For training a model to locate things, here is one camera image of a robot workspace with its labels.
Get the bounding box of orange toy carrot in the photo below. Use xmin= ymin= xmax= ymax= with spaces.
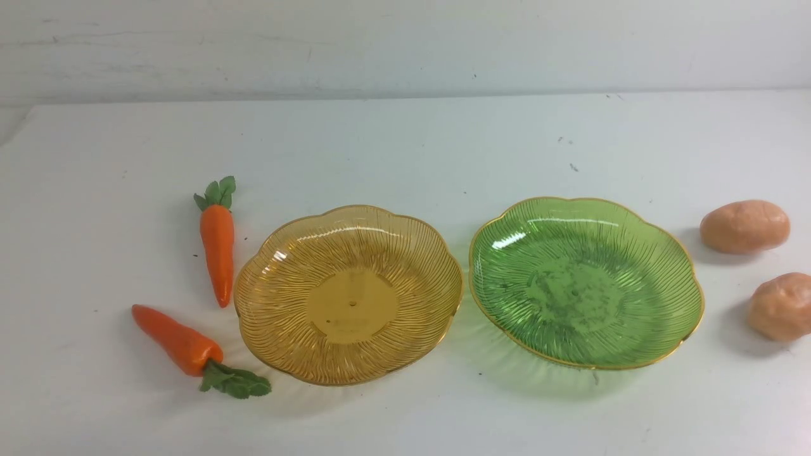
xmin=193 ymin=175 xmax=236 ymax=308
xmin=131 ymin=304 xmax=272 ymax=400

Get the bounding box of brown toy potato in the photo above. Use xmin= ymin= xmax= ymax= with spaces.
xmin=746 ymin=272 xmax=810 ymax=343
xmin=699 ymin=199 xmax=791 ymax=255

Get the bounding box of amber ribbed plastic plate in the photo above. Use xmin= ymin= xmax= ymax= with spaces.
xmin=233 ymin=205 xmax=464 ymax=386

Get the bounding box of green ribbed plastic plate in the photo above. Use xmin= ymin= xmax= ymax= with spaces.
xmin=468 ymin=197 xmax=706 ymax=371

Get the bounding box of lying orange toy carrot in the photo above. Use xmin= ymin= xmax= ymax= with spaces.
xmin=131 ymin=304 xmax=272 ymax=400

